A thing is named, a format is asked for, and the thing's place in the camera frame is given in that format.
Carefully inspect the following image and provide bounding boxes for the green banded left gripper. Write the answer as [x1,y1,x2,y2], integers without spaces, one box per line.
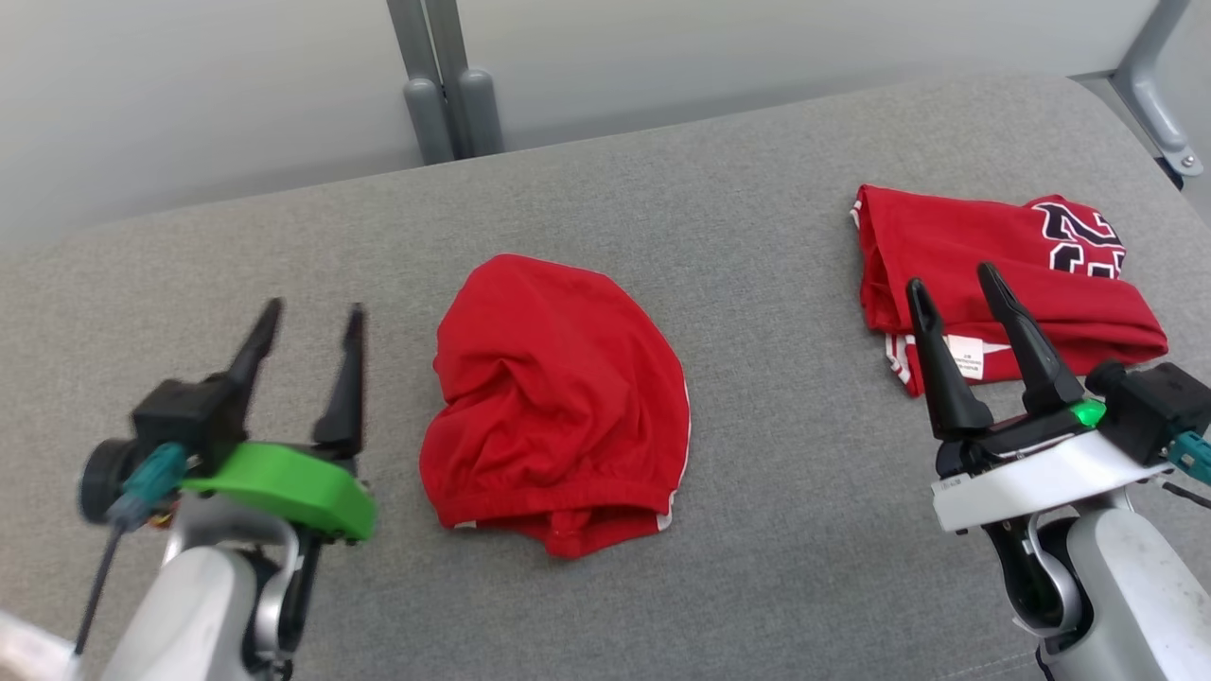
[180,298,377,542]

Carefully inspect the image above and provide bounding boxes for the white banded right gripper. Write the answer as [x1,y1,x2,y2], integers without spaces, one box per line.
[905,263,1169,533]

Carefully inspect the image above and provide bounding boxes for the red and white t-shirt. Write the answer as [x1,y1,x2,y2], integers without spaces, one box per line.
[850,184,1169,398]

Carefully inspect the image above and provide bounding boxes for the red shorts with white stripes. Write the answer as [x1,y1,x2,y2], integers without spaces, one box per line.
[419,253,692,559]

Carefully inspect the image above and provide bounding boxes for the grey partition posts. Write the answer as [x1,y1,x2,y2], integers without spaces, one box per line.
[386,0,504,166]

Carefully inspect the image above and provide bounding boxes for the grey angled partition foot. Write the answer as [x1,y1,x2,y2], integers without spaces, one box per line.
[1112,0,1204,178]

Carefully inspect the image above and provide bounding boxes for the left cable with teal plug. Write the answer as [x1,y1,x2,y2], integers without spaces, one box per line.
[71,445,190,654]

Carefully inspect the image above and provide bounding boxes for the cable with teal plug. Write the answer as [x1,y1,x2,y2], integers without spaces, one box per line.
[71,445,190,654]
[1168,430,1211,483]

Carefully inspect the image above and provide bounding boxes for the right cable with teal plug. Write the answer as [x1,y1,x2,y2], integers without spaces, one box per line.
[1168,430,1211,483]

